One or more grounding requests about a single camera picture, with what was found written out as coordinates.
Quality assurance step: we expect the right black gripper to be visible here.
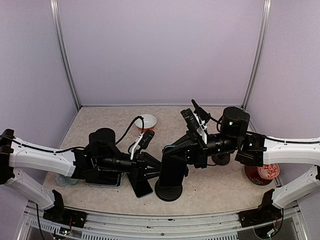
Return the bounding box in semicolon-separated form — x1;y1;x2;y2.
163;129;241;169

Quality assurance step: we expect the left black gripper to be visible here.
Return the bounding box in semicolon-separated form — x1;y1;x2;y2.
96;151;168;183

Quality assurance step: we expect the black teal phone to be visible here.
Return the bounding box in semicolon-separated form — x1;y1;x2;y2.
159;159;188;187

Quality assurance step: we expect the black pole phone stand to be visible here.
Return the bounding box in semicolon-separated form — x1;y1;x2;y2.
154;177;183;202

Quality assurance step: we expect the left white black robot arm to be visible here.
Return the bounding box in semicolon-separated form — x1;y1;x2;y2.
0;128;161;223

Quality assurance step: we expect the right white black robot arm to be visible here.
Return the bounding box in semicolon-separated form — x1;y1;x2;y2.
155;105;320;222

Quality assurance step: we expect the middle black phone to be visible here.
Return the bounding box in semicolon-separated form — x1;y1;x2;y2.
130;180;153;199

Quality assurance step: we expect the right flat black phone stand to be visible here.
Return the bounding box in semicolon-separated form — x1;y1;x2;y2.
211;153;231;166

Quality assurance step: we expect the left stacked black phone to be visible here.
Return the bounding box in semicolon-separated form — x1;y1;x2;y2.
85;171;123;188

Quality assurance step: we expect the orange white bowl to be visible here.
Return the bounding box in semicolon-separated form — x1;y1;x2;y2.
134;114;157;132

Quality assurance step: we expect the dark red saucer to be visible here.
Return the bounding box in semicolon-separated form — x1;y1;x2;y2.
244;165;272;186

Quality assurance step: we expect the light blue mug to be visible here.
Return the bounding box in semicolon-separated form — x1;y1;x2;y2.
55;175;79;187

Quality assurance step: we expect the red patterned bowl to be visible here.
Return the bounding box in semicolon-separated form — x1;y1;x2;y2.
257;164;280;180

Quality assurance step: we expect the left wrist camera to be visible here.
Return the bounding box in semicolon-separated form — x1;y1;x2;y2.
128;129;155;160

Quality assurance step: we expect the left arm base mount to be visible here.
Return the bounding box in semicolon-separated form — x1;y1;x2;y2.
43;189;88;229

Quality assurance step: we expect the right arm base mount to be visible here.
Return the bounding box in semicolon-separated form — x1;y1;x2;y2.
238;189;283;228

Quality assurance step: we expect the right aluminium frame post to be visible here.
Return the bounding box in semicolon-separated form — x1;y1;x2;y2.
241;0;272;111

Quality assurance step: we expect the aluminium frame post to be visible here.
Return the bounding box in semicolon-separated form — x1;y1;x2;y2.
241;0;272;111
49;0;82;112

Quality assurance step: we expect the left aluminium frame post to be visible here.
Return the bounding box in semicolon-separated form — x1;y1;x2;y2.
49;0;82;112

